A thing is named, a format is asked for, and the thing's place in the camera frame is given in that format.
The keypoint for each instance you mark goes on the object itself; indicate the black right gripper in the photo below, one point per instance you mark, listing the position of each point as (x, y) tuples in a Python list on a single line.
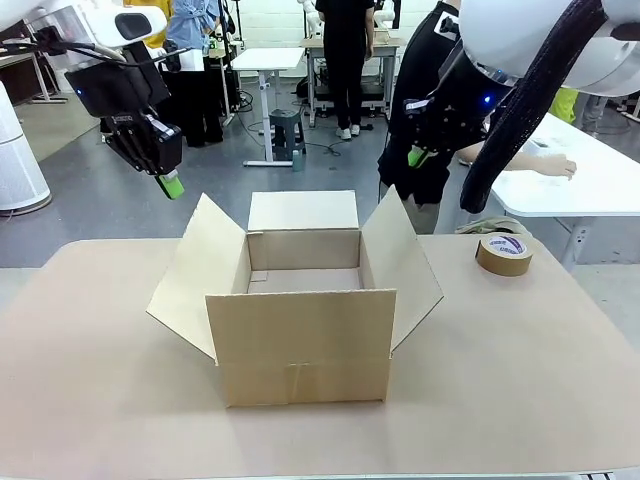
[(475, 85)]

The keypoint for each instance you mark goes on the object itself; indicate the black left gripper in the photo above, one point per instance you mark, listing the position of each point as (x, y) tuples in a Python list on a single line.
[(117, 82)]

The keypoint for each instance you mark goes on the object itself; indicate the brown cardboard box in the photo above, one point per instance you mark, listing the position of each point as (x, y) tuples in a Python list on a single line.
[(300, 330)]

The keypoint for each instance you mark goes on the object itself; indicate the person's left forearm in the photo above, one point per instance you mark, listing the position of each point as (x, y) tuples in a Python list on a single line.
[(525, 162)]

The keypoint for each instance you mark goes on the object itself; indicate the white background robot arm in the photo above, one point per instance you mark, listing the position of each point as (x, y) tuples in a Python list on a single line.
[(385, 12), (310, 15)]

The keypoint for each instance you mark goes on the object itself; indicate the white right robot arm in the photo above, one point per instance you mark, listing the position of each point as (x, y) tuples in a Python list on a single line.
[(560, 35)]

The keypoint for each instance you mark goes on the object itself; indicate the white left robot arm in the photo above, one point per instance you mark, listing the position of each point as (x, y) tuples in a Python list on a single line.
[(95, 22)]

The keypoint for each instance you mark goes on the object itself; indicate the person's left hand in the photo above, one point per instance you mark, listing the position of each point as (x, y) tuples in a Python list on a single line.
[(561, 166)]

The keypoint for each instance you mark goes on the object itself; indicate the person in black shirt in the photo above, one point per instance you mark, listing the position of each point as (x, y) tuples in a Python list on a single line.
[(420, 65)]

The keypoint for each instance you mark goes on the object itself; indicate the beige cloth bag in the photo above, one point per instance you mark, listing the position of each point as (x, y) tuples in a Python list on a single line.
[(492, 225)]

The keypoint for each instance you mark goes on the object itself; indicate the bystander in yellow shirt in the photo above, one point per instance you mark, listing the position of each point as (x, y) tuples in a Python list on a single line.
[(161, 39)]

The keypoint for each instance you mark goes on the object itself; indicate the bystander in black clothes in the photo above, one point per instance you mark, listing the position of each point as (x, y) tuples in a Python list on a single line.
[(347, 60)]

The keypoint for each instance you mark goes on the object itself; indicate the bystander in blue shirt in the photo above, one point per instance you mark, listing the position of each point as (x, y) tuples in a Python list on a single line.
[(192, 30)]

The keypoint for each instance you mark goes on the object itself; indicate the neon yellow garment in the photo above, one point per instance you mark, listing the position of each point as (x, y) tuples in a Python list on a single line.
[(562, 105)]

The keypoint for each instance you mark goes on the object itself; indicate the white cylindrical air purifier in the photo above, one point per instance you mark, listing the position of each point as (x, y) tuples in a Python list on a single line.
[(17, 165)]

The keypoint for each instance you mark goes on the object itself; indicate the brown packing tape roll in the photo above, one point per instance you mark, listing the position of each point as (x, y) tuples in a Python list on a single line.
[(502, 256)]

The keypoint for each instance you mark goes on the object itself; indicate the grey green plastic stool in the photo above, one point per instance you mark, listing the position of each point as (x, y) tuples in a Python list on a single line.
[(286, 132)]

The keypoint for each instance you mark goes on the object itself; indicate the pale green bottle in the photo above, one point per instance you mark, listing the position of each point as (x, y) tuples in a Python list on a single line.
[(297, 161)]

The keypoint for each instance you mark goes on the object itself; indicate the brown wooden desk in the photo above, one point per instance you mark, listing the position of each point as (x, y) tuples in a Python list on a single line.
[(20, 75)]

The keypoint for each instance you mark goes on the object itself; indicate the white standing desk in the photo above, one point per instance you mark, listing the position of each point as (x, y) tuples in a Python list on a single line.
[(267, 59)]

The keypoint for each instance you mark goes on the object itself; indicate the white rounded table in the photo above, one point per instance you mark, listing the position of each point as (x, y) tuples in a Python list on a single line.
[(580, 195)]

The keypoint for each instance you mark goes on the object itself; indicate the metal frame work table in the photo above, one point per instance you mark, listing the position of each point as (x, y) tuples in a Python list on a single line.
[(387, 47)]

